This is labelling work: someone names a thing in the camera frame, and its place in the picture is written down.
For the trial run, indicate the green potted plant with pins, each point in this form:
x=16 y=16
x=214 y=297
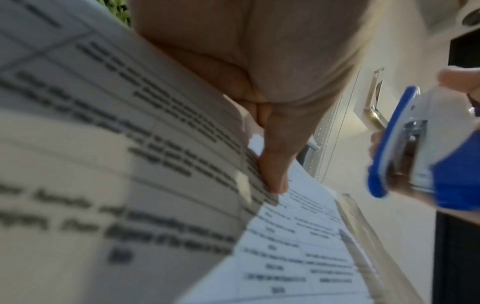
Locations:
x=118 y=9

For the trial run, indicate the person's left hand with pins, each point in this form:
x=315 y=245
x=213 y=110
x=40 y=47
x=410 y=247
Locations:
x=262 y=44

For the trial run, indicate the person's right hand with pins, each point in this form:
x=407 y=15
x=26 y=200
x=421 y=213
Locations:
x=461 y=80

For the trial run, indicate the grey roller blind rail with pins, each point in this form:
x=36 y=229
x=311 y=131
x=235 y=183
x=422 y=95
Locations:
x=311 y=147

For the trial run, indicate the blue white stapler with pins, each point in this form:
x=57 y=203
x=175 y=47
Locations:
x=457 y=178

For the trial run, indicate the black metal frame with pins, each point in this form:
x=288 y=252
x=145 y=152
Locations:
x=457 y=261

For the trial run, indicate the printed paper bundle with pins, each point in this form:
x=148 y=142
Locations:
x=112 y=148

